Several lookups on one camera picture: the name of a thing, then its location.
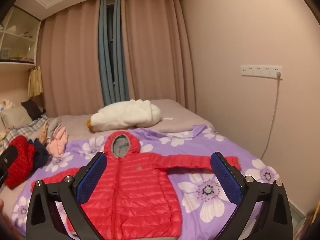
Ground red hooded puffer jacket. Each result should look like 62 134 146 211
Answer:
31 131 242 240

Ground beige pillow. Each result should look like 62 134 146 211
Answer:
0 105 33 130

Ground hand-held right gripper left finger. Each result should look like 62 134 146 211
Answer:
25 151 108 240

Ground navy garment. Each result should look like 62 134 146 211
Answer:
27 139 50 170

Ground white plug with cable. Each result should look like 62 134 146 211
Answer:
261 72 283 160

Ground dark cloth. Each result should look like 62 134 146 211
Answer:
21 98 47 120

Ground plaid cloth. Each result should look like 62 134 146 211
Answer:
5 114 50 145

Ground small yellow curtain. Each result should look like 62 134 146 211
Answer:
28 66 43 97

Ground grey and beige garments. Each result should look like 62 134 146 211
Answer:
40 119 63 143

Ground purple floral blanket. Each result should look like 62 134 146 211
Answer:
11 124 280 240

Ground blue curtain lining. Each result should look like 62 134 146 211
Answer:
99 0 113 107
114 0 130 102

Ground pink garment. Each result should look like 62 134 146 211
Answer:
47 127 68 158

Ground white plush goose toy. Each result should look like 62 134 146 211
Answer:
86 99 162 133

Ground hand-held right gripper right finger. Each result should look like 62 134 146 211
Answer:
210 151 293 240

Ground white wall socket strip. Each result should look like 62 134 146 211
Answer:
240 65 283 77

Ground red knitted sweater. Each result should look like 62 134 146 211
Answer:
4 135 37 189

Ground white wall shelf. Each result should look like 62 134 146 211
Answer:
0 5 42 67

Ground pink beige curtain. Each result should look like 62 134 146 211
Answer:
37 0 105 118
121 0 197 113

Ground grey bed sheet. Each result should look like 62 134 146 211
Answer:
54 99 215 140

